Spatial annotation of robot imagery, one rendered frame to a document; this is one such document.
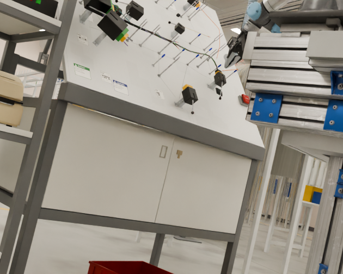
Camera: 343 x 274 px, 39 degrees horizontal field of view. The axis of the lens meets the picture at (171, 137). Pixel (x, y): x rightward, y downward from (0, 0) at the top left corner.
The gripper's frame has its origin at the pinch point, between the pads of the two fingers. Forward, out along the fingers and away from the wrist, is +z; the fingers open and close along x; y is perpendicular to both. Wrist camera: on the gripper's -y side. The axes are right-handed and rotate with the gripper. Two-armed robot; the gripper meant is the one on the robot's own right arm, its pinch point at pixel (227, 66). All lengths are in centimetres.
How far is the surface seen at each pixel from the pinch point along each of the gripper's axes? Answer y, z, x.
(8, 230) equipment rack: -70, 80, 84
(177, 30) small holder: 14.8, -0.5, 27.2
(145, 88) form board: -27, 24, 47
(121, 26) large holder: -24, 7, 70
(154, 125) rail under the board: -39, 33, 40
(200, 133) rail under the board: -34.0, 28.8, 14.6
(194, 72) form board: 1.3, 11.1, 13.5
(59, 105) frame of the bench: -44, 41, 82
